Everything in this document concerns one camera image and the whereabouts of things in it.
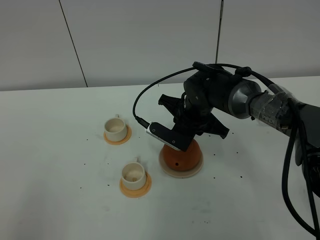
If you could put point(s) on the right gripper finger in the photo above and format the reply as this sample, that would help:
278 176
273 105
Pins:
211 125
174 105

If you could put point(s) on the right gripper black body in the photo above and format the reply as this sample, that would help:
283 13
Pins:
204 92

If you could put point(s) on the brown clay teapot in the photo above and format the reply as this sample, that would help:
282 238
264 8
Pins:
182 161

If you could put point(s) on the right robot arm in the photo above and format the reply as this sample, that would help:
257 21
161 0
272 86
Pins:
232 94

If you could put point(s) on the beige round teapot coaster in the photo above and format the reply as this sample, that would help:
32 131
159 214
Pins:
180 174

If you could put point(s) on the far orange cup coaster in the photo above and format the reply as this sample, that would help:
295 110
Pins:
127 137

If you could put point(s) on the orange cup coaster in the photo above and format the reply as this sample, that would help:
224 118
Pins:
139 192
127 137

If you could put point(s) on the far white teacup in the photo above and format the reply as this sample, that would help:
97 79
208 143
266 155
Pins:
115 129

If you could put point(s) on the white teacup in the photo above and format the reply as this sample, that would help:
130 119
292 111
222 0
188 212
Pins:
115 129
133 175

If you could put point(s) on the near white teacup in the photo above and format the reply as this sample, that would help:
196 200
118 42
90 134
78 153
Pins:
133 175

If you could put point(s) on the near orange cup coaster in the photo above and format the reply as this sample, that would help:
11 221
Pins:
139 192

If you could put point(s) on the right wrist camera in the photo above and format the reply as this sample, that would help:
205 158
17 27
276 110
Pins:
169 137

